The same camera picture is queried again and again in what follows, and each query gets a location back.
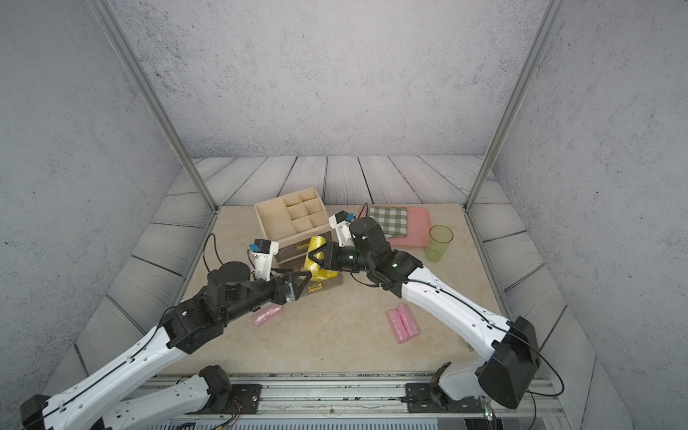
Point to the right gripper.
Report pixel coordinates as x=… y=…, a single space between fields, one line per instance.
x=328 y=255

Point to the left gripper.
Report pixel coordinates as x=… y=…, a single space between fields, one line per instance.
x=285 y=288

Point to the yellow bag roll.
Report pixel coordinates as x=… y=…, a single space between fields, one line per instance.
x=315 y=255

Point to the grey translucent drawer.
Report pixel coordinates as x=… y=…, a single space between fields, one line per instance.
x=292 y=251
x=314 y=287

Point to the pink bag roll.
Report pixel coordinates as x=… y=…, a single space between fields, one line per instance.
x=399 y=331
x=266 y=314
x=408 y=321

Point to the beige drawer organizer cabinet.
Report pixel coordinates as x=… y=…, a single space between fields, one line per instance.
x=293 y=217

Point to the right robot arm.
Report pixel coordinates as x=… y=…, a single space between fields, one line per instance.
x=508 y=353

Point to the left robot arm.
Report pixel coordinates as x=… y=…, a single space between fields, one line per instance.
x=85 y=405

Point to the green checkered cloth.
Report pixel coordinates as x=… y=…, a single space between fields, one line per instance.
x=393 y=220

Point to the pink plastic tray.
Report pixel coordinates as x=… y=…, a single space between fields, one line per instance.
x=418 y=228

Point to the green translucent cup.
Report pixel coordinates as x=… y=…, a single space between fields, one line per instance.
x=439 y=240

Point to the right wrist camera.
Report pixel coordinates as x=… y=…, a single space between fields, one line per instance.
x=339 y=223

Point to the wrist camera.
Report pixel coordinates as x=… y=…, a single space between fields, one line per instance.
x=261 y=254
x=339 y=223

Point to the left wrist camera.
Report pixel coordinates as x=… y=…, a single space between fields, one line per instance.
x=261 y=254

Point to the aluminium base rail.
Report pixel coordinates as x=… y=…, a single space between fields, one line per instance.
x=368 y=401

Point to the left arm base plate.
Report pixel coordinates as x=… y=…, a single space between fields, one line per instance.
x=240 y=399

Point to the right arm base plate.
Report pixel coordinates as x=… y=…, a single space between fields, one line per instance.
x=427 y=398

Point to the left aluminium frame post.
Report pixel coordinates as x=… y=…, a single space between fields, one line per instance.
x=119 y=42

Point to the aluminium frame post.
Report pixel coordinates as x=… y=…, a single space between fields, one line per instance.
x=119 y=42
x=527 y=73

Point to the right aluminium frame post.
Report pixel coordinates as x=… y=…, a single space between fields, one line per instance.
x=527 y=73

